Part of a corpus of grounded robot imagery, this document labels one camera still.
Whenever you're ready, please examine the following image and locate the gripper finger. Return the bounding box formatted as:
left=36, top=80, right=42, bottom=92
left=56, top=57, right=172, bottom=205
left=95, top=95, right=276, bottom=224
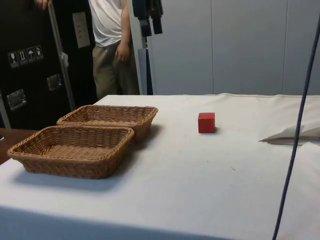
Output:
left=131, top=0, right=152, bottom=38
left=149, top=0, right=164, bottom=35

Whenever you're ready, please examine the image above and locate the brown wicker basket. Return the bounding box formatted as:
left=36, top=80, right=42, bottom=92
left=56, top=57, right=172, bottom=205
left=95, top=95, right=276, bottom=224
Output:
left=6, top=125, right=135, bottom=180
left=56, top=104, right=159, bottom=144

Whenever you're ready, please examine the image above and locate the red cube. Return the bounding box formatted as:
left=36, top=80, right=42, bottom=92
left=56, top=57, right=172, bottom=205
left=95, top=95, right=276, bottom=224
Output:
left=197, top=112, right=216, bottom=134

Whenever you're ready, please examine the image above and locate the pale locker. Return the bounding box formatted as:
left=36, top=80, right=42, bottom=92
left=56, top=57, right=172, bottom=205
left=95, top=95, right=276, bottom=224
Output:
left=211, top=0, right=293, bottom=96
left=290, top=0, right=320, bottom=96
left=129, top=0, right=213, bottom=96

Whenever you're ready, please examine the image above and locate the person in white shirt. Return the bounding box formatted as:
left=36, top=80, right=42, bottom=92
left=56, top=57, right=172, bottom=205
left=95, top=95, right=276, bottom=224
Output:
left=34, top=0, right=141, bottom=100

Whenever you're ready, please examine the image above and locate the black cabinet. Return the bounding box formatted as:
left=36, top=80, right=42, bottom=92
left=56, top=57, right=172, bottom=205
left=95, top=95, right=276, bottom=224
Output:
left=0, top=0, right=99, bottom=130

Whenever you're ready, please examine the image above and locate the black cable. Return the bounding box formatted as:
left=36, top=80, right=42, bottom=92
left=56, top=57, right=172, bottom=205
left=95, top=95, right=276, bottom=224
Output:
left=272, top=0, right=320, bottom=240

